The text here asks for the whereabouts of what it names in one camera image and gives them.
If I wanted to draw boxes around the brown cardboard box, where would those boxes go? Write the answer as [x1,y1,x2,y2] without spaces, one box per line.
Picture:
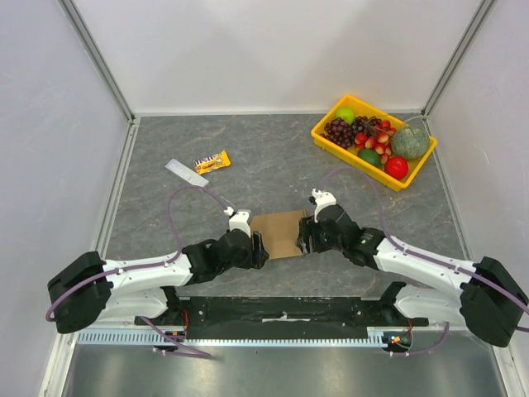
[250,210,305,261]

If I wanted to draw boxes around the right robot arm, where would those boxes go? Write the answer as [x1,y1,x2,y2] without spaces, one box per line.
[296,205,528,347]

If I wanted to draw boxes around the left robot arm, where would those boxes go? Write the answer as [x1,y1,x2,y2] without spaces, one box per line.
[45,229,269,334]

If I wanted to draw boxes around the dark green lime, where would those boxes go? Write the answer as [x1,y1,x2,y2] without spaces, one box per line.
[358,149,381,167]

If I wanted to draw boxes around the yellow candy packet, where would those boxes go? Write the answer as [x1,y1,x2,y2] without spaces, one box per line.
[193,151,231,175]

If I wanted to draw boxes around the purple grape bunch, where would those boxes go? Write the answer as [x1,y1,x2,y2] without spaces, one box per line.
[322,116,384,150]

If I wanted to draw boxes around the red apple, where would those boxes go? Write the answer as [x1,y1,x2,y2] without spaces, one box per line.
[384,156,409,180]

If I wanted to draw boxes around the red strawberry cluster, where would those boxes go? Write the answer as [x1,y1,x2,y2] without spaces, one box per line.
[363,117,396,167]

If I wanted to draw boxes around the light green apple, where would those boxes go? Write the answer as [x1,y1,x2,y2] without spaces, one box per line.
[336,107,356,125]

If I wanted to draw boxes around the green netted melon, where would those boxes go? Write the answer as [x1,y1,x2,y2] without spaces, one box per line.
[391,124,430,160]

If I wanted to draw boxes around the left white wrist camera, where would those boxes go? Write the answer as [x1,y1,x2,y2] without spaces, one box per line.
[223,206,251,237]

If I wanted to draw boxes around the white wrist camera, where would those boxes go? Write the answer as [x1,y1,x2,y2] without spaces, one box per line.
[309,189,336,223]
[223,206,251,237]

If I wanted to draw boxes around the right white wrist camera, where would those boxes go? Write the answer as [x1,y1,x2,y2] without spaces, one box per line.
[309,189,336,223]

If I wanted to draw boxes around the aluminium frame rail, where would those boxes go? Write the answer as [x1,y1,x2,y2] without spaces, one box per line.
[60,295,510,330]

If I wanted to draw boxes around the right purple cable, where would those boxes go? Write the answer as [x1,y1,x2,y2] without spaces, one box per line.
[320,166,529,357]

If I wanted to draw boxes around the purple cable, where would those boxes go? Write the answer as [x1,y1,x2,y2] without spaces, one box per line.
[45,184,235,359]
[320,166,529,357]

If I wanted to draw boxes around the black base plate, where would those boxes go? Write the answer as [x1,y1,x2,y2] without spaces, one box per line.
[151,297,429,330]

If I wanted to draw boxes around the grey slotted cable duct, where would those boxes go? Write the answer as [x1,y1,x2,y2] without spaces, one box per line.
[76,328,392,347]

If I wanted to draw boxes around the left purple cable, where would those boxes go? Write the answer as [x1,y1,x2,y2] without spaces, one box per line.
[45,184,235,359]

